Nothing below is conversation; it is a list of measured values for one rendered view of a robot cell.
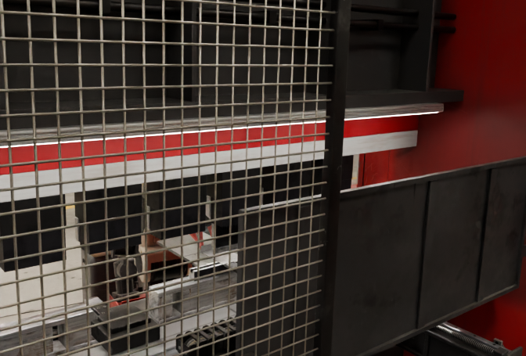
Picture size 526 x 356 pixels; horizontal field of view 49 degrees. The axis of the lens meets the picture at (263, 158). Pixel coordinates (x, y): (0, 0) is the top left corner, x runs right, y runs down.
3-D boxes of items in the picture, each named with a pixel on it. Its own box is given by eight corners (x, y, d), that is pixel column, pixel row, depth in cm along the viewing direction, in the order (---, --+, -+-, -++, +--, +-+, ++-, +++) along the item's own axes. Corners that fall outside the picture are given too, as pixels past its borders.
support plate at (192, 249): (202, 234, 203) (202, 231, 203) (246, 256, 183) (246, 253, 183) (156, 243, 192) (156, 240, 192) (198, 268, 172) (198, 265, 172)
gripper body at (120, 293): (120, 301, 188) (118, 278, 188) (112, 297, 197) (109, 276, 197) (140, 296, 192) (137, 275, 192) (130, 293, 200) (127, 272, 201)
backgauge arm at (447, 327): (347, 306, 206) (349, 269, 204) (517, 391, 157) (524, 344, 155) (331, 311, 201) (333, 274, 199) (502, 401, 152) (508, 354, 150)
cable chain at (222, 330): (303, 307, 146) (303, 293, 145) (318, 315, 142) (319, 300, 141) (175, 351, 123) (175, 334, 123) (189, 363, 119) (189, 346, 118)
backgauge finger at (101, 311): (112, 299, 151) (112, 281, 150) (160, 339, 131) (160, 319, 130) (67, 311, 144) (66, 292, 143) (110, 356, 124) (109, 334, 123)
